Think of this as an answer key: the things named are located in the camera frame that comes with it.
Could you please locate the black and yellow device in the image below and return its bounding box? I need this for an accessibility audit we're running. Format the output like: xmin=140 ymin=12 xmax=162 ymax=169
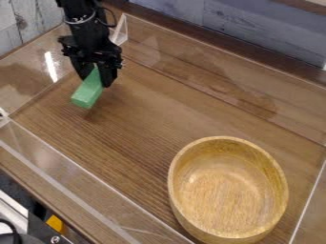
xmin=0 ymin=201 xmax=91 ymax=244

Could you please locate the black cable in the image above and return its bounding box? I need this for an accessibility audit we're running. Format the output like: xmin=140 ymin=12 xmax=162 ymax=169
xmin=0 ymin=218 xmax=23 ymax=244

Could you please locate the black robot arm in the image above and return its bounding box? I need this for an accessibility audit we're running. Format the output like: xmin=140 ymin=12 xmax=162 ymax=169
xmin=56 ymin=0 xmax=123 ymax=88

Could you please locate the clear acrylic corner bracket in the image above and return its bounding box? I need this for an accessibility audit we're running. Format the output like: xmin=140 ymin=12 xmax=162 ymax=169
xmin=110 ymin=14 xmax=128 ymax=46

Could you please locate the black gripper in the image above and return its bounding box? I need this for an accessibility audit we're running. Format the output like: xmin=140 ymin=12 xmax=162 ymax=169
xmin=57 ymin=13 xmax=123 ymax=88

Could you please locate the brown wooden bowl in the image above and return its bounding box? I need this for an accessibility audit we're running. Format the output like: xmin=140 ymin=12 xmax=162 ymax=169
xmin=167 ymin=136 xmax=289 ymax=244

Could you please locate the clear acrylic tray wall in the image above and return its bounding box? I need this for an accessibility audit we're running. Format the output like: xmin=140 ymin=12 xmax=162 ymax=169
xmin=0 ymin=15 xmax=326 ymax=244

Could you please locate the green rectangular block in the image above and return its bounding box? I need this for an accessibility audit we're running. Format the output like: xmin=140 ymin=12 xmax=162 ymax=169
xmin=71 ymin=68 xmax=103 ymax=109

